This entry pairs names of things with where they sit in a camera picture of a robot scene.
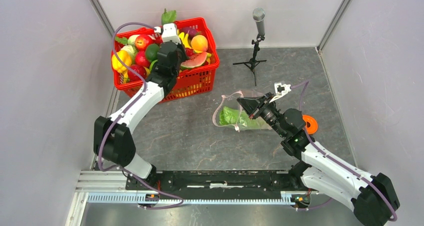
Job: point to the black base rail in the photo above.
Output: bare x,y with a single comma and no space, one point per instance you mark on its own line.
224,184

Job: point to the red plastic basket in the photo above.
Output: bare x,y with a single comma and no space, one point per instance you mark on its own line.
190,81

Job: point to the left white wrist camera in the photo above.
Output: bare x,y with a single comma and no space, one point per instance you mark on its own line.
169,33

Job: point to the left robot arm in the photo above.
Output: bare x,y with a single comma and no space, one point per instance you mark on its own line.
113,139

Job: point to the red toy apple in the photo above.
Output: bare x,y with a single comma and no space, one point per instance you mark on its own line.
142,42

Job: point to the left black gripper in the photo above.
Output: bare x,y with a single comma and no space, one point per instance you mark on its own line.
184,56

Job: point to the toy napa cabbage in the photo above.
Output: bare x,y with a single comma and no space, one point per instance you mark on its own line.
239,120

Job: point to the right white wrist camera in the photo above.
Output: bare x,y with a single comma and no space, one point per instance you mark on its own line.
280,89

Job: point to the toy watermelon slice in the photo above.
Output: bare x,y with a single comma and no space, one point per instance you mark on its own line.
195,61

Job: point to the yellow toy bell pepper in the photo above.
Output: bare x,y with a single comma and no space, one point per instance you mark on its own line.
120,61

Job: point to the purple toy sweet potato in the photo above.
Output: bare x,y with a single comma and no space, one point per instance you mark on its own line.
191,32

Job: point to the clear zip top bag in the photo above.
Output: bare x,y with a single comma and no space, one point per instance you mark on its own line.
230,101

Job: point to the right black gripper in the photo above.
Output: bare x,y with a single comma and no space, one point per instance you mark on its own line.
252,106

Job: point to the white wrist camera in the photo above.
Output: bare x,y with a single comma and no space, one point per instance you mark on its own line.
169,33
280,89

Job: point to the toy carrot with leaves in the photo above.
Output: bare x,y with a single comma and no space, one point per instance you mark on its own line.
168,16

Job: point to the yellow toy banana bunch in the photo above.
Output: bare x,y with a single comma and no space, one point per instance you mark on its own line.
184,37

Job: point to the grey microphone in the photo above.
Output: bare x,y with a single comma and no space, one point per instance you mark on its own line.
258,16

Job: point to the dark green toy avocado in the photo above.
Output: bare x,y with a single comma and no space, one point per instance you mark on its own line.
151,52

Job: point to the black tripod stand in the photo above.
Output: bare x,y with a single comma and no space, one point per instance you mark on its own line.
253,62

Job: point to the toy peach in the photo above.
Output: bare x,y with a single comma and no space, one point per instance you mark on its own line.
199,43

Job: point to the orange plastic tape dispenser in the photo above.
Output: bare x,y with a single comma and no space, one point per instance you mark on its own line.
310,124

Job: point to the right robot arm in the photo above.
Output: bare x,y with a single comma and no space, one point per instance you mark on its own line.
372,198

